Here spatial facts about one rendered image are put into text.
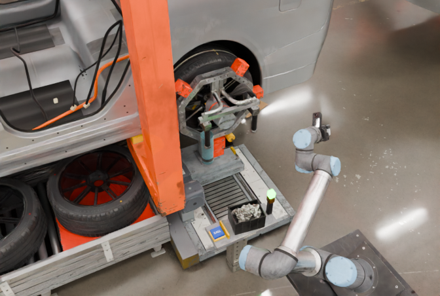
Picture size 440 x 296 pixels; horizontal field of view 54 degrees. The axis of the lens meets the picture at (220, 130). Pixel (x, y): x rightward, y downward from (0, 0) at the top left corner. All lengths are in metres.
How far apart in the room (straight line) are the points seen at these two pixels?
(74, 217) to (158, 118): 1.01
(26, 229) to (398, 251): 2.49
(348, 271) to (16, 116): 2.30
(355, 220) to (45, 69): 2.55
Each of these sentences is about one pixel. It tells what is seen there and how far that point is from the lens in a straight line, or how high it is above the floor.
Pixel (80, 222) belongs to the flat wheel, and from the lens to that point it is 2.94.
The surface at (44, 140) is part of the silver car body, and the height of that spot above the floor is 0.92.
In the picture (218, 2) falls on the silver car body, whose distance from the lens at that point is 2.63.
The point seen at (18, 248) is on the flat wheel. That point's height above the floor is 0.44.
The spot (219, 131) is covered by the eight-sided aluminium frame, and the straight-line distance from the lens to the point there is 3.09.
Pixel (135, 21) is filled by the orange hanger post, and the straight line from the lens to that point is 1.86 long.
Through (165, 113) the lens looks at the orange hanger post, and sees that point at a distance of 2.18.
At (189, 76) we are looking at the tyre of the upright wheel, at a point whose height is 1.11.
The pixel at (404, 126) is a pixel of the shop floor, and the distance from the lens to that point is 4.40.
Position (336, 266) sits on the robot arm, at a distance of 2.50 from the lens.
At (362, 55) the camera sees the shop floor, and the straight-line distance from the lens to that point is 5.25.
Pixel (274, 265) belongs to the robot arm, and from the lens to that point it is 2.01.
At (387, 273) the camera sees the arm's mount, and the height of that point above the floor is 0.52.
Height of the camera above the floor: 2.73
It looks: 43 degrees down
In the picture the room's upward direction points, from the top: straight up
